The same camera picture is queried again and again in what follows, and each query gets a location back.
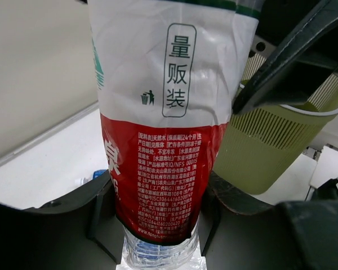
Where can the red label water bottle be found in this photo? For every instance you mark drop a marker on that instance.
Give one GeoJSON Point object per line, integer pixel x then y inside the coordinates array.
{"type": "Point", "coordinates": [167, 73]}

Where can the green mesh waste bin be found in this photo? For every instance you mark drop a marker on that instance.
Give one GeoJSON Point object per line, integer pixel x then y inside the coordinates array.
{"type": "Point", "coordinates": [260, 145]}

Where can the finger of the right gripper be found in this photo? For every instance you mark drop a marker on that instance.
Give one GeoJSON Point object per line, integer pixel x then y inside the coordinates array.
{"type": "Point", "coordinates": [300, 42]}

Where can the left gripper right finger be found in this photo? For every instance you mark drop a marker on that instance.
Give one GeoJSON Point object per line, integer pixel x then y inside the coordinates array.
{"type": "Point", "coordinates": [238, 231]}

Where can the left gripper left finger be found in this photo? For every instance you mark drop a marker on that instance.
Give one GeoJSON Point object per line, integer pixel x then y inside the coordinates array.
{"type": "Point", "coordinates": [76, 231]}

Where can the blue label bottle far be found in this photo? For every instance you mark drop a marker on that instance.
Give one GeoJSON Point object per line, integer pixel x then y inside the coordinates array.
{"type": "Point", "coordinates": [93, 175]}

